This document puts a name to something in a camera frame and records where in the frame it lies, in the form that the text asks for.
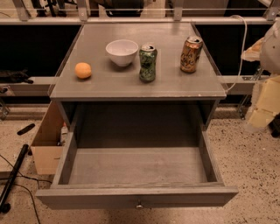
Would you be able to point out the white ceramic bowl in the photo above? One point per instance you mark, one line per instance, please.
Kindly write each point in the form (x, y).
(122, 51)

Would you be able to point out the black cloth on rail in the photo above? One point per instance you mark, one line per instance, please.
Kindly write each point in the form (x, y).
(11, 76)

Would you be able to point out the green soda can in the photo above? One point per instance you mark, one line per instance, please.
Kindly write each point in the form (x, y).
(148, 57)

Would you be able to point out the black pole on floor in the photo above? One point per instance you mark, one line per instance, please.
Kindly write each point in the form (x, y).
(4, 206)

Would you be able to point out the orange gold soda can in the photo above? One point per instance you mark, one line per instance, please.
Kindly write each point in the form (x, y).
(190, 54)

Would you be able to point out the cardboard box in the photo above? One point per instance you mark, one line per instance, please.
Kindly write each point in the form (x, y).
(45, 147)

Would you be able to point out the small black flat object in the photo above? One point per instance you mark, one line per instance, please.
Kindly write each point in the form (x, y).
(26, 129)

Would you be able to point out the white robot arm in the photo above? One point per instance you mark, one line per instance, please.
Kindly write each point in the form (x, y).
(270, 51)

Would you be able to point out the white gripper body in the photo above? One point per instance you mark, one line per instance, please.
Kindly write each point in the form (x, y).
(271, 53)

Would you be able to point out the open grey top drawer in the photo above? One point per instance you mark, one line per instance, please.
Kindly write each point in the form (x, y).
(117, 154)

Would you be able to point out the orange fruit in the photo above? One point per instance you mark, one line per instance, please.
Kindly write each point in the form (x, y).
(83, 70)

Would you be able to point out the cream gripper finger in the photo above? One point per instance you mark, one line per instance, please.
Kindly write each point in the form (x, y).
(258, 119)
(253, 52)

